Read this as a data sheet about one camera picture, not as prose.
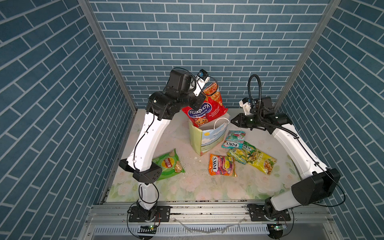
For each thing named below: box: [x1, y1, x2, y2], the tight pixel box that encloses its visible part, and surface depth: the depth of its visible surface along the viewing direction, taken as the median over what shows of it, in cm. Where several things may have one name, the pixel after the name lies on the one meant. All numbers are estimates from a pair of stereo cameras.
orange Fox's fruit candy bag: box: [208, 153, 238, 178], surface depth 89 cm
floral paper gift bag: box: [188, 114, 231, 156], surface depth 80 cm
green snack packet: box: [152, 148, 186, 181], surface depth 88 cm
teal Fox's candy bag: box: [221, 130, 246, 150], surface depth 100 cm
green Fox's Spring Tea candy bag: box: [226, 140, 257, 165], surface depth 96 cm
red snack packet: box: [181, 82, 228, 128], surface depth 72 cm
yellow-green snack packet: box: [247, 148, 277, 175], surface depth 91 cm
